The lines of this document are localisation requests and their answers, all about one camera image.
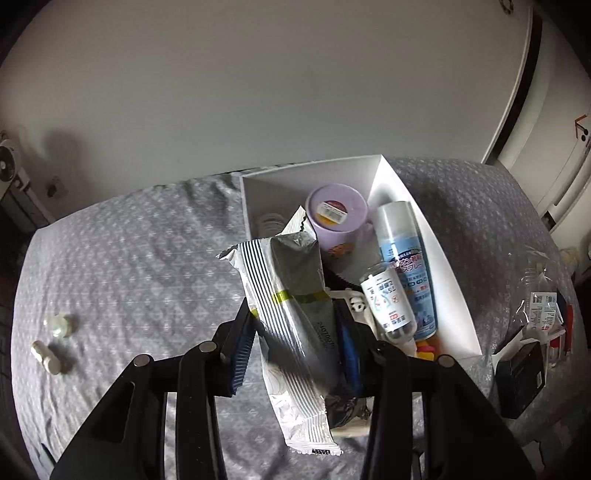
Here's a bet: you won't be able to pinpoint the white storage box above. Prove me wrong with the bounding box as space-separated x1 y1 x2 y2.
240 155 482 369

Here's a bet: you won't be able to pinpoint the clear plastic bag items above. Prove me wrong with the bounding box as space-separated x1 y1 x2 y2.
504 245 568 367

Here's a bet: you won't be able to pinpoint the pink lidded cup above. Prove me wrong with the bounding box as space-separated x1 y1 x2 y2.
304 183 369 260

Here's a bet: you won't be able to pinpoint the clear pump spray bottle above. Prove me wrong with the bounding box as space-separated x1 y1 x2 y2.
361 263 417 356

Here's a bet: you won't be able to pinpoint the silver snack packet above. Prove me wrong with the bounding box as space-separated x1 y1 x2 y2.
218 208 342 456

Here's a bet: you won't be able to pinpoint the black small box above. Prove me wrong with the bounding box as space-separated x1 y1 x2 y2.
495 341 546 420

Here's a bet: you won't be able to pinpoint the yellow toy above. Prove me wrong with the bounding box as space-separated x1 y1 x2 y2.
416 335 440 361

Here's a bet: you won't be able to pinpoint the small white bottle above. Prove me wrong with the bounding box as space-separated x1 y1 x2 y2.
31 340 62 375

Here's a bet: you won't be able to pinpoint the small clear cap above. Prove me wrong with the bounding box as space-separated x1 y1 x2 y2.
45 314 74 339

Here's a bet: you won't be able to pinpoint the small white fan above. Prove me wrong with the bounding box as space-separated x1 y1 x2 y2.
0 139 20 183

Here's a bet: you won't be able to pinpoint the blue aerosol spray can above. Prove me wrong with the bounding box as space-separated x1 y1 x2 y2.
372 201 438 341

